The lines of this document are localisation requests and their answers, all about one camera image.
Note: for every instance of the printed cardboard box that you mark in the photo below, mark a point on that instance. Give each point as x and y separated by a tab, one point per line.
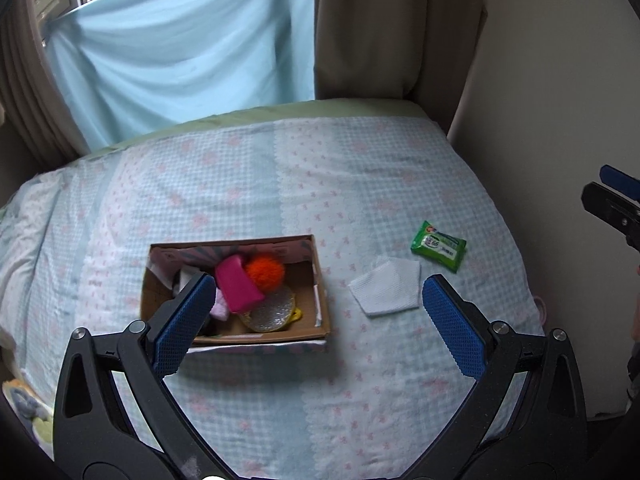
306	285

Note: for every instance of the yellow green printed cloth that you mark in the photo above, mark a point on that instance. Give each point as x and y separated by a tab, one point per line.
40	430

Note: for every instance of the beige curtain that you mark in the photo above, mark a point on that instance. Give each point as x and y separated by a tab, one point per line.
25	85
390	35

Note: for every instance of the orange pom-pom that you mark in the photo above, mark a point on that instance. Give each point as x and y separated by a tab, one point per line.
265	272

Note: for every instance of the green wipes packet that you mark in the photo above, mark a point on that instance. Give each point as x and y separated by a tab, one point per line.
439	247

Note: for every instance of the white cloth square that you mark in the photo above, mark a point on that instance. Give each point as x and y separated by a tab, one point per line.
385	287

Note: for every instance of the light blue hanging sheet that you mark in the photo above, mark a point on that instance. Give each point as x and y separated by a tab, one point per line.
175	50

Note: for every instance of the pink sponge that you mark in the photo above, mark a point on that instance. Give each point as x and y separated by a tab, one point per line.
235	282

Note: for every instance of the grey plush toy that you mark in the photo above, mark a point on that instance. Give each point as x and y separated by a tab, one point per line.
27	402

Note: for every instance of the white window shutter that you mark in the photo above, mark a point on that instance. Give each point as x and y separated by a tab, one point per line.
52	2

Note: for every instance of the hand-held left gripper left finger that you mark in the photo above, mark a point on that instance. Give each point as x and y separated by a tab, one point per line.
185	325

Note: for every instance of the round clear yellow scrubber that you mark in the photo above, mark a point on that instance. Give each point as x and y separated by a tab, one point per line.
272	312

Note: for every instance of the crumpled light floral quilt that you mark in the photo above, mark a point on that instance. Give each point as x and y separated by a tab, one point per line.
20	260

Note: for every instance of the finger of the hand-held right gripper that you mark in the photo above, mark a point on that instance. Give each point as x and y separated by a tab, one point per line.
620	179
612	207

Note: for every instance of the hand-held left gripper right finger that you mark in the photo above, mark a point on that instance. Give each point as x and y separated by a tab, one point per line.
455	330

